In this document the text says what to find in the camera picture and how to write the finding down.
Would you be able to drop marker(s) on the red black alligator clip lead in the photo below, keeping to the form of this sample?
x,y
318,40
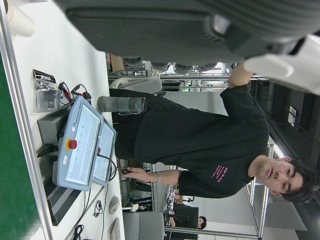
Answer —
x,y
86,95
64,91

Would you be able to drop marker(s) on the black ventilated electronics unit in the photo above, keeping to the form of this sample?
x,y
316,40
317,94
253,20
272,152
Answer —
x,y
60,200

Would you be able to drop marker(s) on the stack of white paper cups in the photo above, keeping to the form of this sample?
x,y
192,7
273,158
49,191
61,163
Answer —
x,y
20,22

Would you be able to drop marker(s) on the clear bag of black parts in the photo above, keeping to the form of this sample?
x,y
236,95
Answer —
x,y
45,92

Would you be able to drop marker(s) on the grey power supply box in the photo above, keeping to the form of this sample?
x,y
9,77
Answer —
x,y
50,125

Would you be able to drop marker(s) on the seated person with dark hair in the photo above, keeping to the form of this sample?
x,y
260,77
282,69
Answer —
x,y
202,222

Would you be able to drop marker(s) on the grey keyboard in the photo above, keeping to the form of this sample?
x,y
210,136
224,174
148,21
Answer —
x,y
115,230

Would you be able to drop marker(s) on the small black handheld remote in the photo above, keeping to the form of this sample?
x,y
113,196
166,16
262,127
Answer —
x,y
125,171

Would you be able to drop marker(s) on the black computer monitor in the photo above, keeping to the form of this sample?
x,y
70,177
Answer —
x,y
186,217

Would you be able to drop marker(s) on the large grey blue teach pendant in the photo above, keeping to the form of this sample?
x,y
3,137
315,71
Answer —
x,y
80,140

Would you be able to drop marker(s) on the white grey office chair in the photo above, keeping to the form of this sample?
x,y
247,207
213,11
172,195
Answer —
x,y
142,85

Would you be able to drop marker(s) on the grey fabric office chair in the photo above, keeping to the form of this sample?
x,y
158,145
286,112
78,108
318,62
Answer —
x,y
142,226

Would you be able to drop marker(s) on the brown cardboard box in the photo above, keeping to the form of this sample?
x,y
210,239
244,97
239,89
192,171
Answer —
x,y
117,63

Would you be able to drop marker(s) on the grey insulated bottle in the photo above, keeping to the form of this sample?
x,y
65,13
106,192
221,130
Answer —
x,y
120,104

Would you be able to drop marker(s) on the grey computer mouse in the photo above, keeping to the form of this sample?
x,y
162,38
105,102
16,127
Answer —
x,y
114,205

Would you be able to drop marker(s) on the person in black t-shirt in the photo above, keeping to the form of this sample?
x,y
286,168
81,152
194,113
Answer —
x,y
200,140

